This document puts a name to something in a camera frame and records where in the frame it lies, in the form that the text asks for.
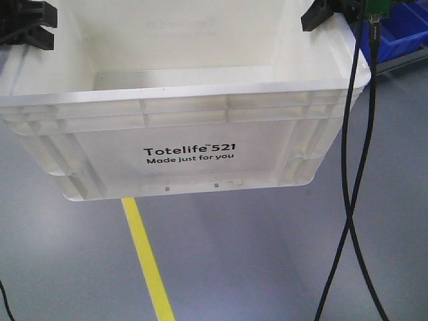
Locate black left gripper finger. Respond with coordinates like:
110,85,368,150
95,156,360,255
1,26,54,50
1,1,58,29

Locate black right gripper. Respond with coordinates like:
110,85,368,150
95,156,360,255
300,0,364,32

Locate white plastic Totelife tote box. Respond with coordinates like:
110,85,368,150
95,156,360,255
1,1,355,201

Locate green circuit board right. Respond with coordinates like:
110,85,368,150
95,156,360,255
364,0,393,20

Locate blue storage bin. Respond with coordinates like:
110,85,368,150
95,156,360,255
377,1,427,63

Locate black usb cable right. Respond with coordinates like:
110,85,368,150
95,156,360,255
342,13,391,321

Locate black cable right inner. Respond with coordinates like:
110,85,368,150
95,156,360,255
314,0,367,321

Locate black cable left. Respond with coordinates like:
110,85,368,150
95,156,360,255
0,279,16,321

